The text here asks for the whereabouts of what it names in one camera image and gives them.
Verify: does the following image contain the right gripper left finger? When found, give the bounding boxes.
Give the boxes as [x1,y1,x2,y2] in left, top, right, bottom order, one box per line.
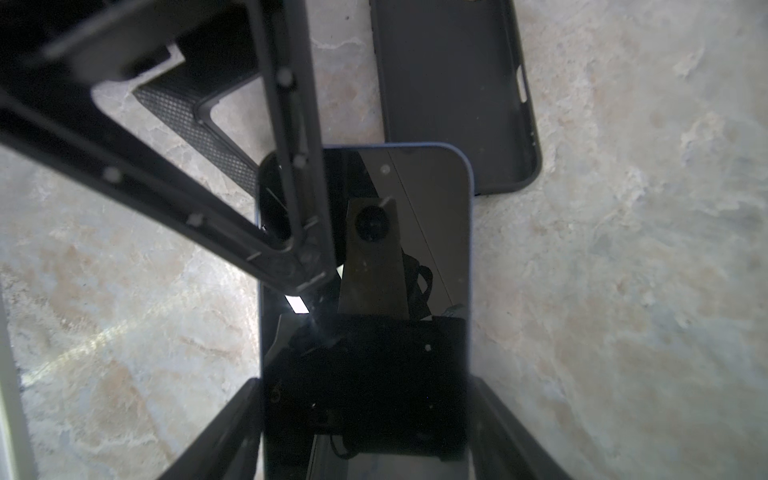
[159,378,263,480]

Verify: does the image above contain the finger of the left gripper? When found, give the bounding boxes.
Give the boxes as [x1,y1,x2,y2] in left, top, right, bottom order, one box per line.
[1,1,336,296]

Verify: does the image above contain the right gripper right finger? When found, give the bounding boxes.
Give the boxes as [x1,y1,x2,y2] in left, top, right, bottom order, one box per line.
[469,376,571,480]

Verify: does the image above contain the black smartphone horizontal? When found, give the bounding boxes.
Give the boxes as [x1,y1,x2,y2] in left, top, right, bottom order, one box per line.
[263,142,473,479]

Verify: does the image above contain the black phone case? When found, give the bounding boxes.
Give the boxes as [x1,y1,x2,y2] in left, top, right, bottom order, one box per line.
[370,0,542,195]

